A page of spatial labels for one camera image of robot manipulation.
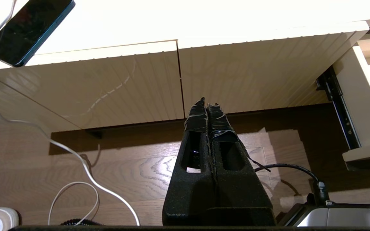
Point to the white ribbed drawer front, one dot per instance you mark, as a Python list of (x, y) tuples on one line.
[(108, 89), (255, 70)]

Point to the white cabinet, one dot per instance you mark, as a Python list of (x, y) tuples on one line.
[(204, 19)]

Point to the black smartphone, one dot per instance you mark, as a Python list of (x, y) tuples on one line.
[(27, 30)]

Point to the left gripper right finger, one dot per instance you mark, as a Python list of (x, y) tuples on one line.
[(239, 192)]

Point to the white open drawer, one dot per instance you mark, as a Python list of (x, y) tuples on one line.
[(365, 106)]

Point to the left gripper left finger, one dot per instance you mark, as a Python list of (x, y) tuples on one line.
[(191, 192)]

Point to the black drawer slide rail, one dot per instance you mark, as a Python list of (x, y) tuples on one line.
[(340, 109)]

